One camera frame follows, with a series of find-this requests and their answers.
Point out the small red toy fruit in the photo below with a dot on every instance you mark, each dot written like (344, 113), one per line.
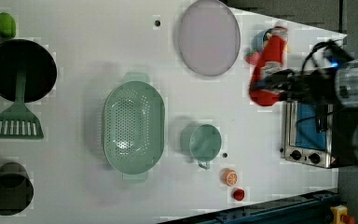
(238, 194)

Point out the green toy vegetable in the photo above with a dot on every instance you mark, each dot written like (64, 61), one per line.
(7, 25)

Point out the blue metal frame rail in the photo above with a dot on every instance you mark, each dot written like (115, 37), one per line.
(310, 208)

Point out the red plush ketchup bottle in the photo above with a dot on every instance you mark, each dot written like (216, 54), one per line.
(270, 61)

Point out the orange slice toy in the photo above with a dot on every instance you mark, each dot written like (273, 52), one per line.
(230, 177)

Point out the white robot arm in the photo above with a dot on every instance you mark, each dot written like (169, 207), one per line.
(346, 85)

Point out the large grey round plate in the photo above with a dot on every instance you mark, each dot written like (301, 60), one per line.
(209, 38)

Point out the green oval strainer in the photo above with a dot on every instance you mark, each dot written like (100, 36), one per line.
(134, 127)

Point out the green slotted spatula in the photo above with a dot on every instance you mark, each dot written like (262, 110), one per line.
(18, 121)

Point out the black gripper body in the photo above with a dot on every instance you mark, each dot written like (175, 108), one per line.
(314, 89)

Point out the black toaster oven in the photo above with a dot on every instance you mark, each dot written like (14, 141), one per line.
(319, 135)

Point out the black round pan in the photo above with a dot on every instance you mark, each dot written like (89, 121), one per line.
(34, 61)

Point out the red toy strawberry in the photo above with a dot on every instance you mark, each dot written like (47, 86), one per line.
(252, 57)

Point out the green metal cup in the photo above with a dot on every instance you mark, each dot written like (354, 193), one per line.
(201, 142)

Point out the dark grey cylinder cup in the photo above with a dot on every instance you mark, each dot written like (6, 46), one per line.
(16, 189)

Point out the blue bowl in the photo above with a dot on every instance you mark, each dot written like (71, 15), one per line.
(261, 39)

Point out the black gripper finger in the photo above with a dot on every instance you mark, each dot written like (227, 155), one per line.
(280, 76)
(274, 92)

